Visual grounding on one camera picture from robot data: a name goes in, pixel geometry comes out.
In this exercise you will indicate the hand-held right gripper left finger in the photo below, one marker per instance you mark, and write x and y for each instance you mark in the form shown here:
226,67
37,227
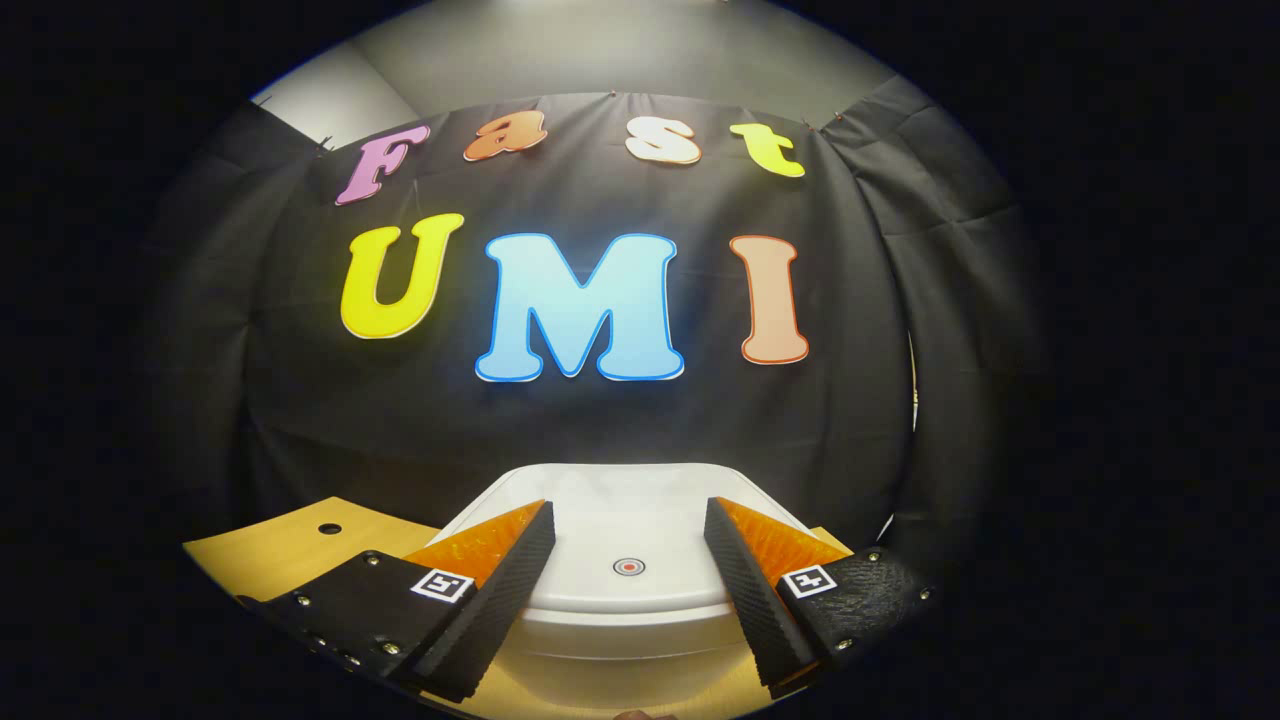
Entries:
495,610

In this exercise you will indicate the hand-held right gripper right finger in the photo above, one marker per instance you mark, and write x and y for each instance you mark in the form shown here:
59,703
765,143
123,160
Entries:
748,590

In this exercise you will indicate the white desktop garbage bin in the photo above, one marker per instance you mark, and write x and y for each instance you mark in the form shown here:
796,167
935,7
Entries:
630,520

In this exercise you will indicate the wooden desktop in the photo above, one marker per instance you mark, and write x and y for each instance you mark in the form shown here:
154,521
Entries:
270,550

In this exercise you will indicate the black backdrop cloth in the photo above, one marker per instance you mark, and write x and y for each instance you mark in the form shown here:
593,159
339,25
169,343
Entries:
600,420

